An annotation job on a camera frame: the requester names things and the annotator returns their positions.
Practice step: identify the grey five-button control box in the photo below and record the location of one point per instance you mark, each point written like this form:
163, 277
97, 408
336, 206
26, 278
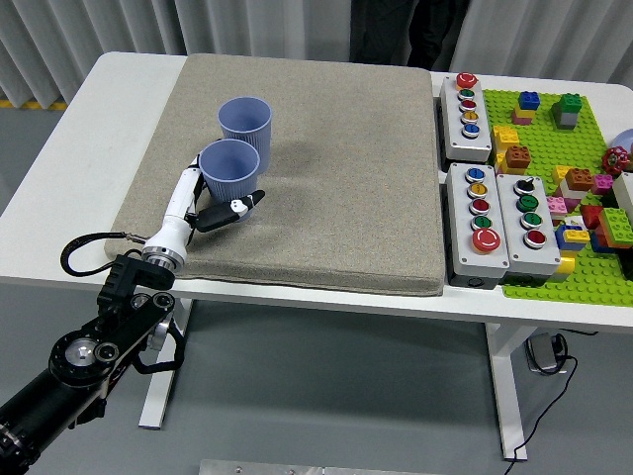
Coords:
455, 141
465, 257

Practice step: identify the green studded baseplate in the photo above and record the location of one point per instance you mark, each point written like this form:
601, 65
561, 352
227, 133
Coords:
544, 143

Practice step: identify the grey power adapter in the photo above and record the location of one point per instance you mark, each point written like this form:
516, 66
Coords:
541, 352

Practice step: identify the grey-brown cushion mat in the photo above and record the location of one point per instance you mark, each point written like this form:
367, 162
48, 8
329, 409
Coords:
346, 198

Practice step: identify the blue ribbed plastic cup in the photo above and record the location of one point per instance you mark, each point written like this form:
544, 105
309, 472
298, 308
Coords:
230, 180
258, 143

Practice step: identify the large green toy brick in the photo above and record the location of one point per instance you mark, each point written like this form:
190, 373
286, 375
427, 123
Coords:
615, 222

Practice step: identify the red toy brick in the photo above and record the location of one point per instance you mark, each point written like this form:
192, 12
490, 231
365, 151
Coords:
591, 217

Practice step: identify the white pleated curtain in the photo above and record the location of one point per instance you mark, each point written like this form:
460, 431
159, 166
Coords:
74, 29

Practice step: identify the person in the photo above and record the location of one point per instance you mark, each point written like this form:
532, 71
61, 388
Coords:
381, 29

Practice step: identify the white toy brick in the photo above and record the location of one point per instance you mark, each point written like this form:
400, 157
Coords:
569, 192

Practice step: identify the grey box with selector switch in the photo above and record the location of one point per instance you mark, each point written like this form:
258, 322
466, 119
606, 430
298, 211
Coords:
541, 259

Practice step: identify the orange toy brick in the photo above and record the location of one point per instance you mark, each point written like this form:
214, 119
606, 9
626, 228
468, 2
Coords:
579, 178
517, 157

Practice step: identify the lavender bowl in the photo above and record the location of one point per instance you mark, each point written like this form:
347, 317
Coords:
625, 141

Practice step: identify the yellow black floor tape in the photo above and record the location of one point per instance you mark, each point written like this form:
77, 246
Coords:
57, 106

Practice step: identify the grey toy brick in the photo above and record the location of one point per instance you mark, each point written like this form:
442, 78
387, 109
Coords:
569, 121

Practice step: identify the blue and yellow toy brick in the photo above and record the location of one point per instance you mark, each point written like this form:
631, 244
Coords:
573, 236

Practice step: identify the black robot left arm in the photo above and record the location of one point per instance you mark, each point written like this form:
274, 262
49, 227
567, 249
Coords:
29, 410

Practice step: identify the white box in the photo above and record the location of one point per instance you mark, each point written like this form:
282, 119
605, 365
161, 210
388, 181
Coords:
624, 195

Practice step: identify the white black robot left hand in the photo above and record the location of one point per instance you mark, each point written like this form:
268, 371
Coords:
170, 218

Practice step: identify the pink toy brick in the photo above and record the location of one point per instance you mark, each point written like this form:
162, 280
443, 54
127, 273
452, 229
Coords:
556, 204
520, 121
602, 184

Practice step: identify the red valve handwheel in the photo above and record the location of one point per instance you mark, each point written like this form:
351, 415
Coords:
614, 161

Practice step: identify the white table leg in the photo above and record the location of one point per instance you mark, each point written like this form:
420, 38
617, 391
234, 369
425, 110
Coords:
160, 396
507, 386

